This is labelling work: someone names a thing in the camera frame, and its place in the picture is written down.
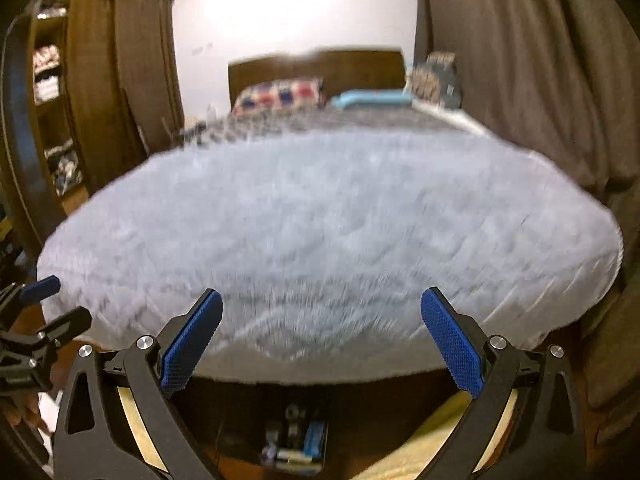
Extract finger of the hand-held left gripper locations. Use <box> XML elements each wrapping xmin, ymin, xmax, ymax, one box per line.
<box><xmin>0</xmin><ymin>275</ymin><xmax>62</xmax><ymax>308</ymax></box>
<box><xmin>30</xmin><ymin>306</ymin><xmax>94</xmax><ymax>348</ymax></box>

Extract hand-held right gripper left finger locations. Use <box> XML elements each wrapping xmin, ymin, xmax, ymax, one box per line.
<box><xmin>52</xmin><ymin>288</ymin><xmax>224</xmax><ymax>480</ymax></box>

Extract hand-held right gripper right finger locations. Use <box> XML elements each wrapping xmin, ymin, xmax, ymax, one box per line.
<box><xmin>419</xmin><ymin>287</ymin><xmax>587</xmax><ymax>480</ymax></box>

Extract dark bin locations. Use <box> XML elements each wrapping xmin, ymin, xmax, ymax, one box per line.
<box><xmin>258</xmin><ymin>399</ymin><xmax>331</xmax><ymax>477</ymax></box>

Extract person's left hand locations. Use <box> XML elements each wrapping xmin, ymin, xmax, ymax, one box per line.
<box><xmin>0</xmin><ymin>392</ymin><xmax>52</xmax><ymax>437</ymax></box>

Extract yellow fleece towel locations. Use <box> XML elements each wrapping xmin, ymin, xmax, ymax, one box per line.
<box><xmin>117</xmin><ymin>385</ymin><xmax>522</xmax><ymax>480</ymax></box>

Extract grey fluffy blanket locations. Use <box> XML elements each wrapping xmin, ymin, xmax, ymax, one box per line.
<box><xmin>37</xmin><ymin>125</ymin><xmax>624</xmax><ymax>387</ymax></box>

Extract open wooden shelf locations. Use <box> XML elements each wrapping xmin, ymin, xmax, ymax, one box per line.
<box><xmin>26</xmin><ymin>4</ymin><xmax>87</xmax><ymax>198</ymax></box>

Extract brown wooden wardrobe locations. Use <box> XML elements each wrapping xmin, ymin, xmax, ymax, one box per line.
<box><xmin>64</xmin><ymin>0</ymin><xmax>187</xmax><ymax>198</ymax></box>

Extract dark patterned bed sheet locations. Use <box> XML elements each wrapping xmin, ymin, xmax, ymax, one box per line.
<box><xmin>179</xmin><ymin>106</ymin><xmax>483</xmax><ymax>148</ymax></box>

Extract light blue pillow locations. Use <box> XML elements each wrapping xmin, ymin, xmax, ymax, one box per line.
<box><xmin>329</xmin><ymin>88</ymin><xmax>417</xmax><ymax>111</ymax></box>

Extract dark patterned pillow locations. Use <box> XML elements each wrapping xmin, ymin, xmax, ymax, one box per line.
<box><xmin>411</xmin><ymin>51</ymin><xmax>464</xmax><ymax>109</ymax></box>

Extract checked pillow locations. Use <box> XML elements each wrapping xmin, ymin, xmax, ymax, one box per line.
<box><xmin>232</xmin><ymin>77</ymin><xmax>327</xmax><ymax>117</ymax></box>

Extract brown curtain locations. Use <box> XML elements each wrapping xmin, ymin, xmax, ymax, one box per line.
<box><xmin>414</xmin><ymin>0</ymin><xmax>640</xmax><ymax>198</ymax></box>

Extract brown wooden headboard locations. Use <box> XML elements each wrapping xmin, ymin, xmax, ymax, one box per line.
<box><xmin>228</xmin><ymin>48</ymin><xmax>407</xmax><ymax>111</ymax></box>

